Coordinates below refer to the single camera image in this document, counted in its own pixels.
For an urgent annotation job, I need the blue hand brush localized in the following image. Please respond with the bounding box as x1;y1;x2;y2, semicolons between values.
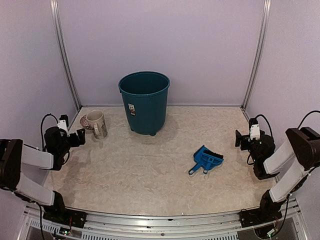
200;149;224;174

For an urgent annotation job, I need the blue plastic dustpan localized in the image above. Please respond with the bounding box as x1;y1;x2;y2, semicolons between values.
188;144;225;175

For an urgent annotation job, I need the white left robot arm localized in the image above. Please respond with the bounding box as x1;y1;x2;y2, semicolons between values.
0;126;86;223

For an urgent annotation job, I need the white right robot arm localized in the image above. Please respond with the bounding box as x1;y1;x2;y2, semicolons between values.
235;126;320;222

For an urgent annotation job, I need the white ceramic mug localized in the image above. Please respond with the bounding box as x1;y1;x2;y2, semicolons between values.
80;110;108;140

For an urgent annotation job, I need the teal plastic waste bin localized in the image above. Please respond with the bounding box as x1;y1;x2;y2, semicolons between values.
118;71;170;136

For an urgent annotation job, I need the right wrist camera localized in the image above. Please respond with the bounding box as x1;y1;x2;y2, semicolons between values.
249;118;261;142

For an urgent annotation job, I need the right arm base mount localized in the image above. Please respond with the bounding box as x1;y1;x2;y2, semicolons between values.
239;197;286;228

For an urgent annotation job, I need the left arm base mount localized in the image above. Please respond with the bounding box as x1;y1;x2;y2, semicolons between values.
43;191;87;229

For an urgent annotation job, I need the aluminium front rail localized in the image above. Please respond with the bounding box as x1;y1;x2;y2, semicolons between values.
16;198;308;240

